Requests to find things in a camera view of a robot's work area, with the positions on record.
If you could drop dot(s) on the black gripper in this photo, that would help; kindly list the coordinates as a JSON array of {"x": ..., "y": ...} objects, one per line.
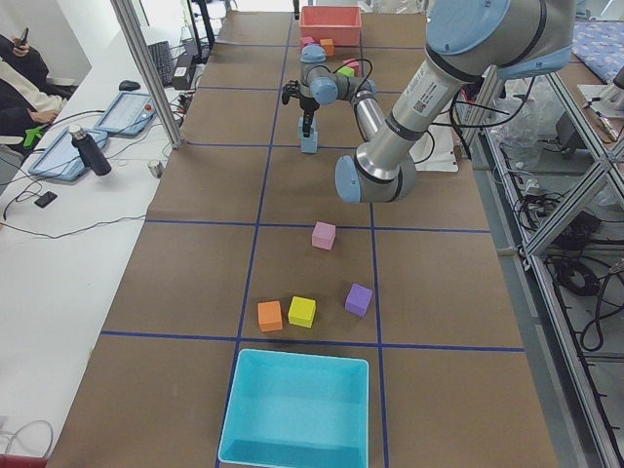
[{"x": 306, "y": 104}]

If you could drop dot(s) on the light blue foam block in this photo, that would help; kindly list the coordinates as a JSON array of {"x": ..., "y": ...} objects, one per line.
[
  {"x": 304, "y": 130},
  {"x": 309, "y": 145}
]

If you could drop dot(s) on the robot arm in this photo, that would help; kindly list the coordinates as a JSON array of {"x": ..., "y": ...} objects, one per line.
[{"x": 463, "y": 39}]

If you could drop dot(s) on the green foam block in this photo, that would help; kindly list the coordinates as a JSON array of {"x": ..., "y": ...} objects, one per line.
[{"x": 346, "y": 71}]

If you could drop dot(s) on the right pink foam block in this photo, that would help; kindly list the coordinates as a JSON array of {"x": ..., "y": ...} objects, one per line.
[{"x": 354, "y": 63}]

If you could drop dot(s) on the right orange foam block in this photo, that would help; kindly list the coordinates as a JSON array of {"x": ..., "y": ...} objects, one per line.
[{"x": 328, "y": 46}]

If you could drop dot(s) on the orange foam block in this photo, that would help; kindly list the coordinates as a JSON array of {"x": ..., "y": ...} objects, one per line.
[
  {"x": 269, "y": 316},
  {"x": 328, "y": 46}
]

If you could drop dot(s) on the far magenta foam block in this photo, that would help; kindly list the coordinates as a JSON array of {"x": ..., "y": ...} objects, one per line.
[{"x": 305, "y": 41}]

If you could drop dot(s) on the red plastic bin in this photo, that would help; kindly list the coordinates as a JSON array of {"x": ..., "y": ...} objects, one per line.
[{"x": 342, "y": 24}]

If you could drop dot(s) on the light pink foam block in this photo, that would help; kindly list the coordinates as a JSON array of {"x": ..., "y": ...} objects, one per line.
[{"x": 323, "y": 235}]

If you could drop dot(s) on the black keyboard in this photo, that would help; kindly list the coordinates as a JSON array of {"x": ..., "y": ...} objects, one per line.
[{"x": 161, "y": 55}]

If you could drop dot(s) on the small steel cylinder weight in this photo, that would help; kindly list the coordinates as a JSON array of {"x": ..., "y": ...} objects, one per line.
[{"x": 156, "y": 168}]

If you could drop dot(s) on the far blue tablet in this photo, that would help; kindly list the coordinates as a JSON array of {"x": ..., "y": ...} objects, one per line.
[{"x": 127, "y": 115}]

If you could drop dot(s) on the blue tablet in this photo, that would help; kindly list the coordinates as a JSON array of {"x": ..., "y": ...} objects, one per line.
[
  {"x": 127, "y": 115},
  {"x": 62, "y": 160}
]

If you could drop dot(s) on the black computer mouse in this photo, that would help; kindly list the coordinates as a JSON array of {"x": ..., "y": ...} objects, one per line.
[{"x": 129, "y": 86}]

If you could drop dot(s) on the left purple foam block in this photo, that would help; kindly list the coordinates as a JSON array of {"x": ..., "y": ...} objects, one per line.
[{"x": 358, "y": 300}]

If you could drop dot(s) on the yellow foam block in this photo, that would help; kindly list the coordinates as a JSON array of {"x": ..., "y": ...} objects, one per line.
[{"x": 302, "y": 312}]

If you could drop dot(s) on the left orange foam block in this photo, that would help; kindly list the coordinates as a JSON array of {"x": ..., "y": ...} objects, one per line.
[{"x": 269, "y": 316}]

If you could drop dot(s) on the black water bottle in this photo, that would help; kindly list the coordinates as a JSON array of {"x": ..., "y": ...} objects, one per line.
[{"x": 89, "y": 152}]

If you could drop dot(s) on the near blue tablet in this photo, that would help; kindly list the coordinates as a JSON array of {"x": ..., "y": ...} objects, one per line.
[{"x": 62, "y": 160}]

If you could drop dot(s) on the black smartphone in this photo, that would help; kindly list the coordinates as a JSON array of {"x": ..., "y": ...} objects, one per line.
[{"x": 46, "y": 199}]

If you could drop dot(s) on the seated person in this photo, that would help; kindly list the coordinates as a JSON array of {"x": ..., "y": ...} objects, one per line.
[{"x": 28, "y": 99}]

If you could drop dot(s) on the teal plastic bin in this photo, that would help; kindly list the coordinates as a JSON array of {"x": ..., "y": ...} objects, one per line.
[{"x": 297, "y": 410}]

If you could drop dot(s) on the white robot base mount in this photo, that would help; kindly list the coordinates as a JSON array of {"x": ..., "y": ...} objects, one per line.
[{"x": 434, "y": 151}]

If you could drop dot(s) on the aluminium frame post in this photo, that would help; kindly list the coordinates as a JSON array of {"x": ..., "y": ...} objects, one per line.
[{"x": 129, "y": 23}]

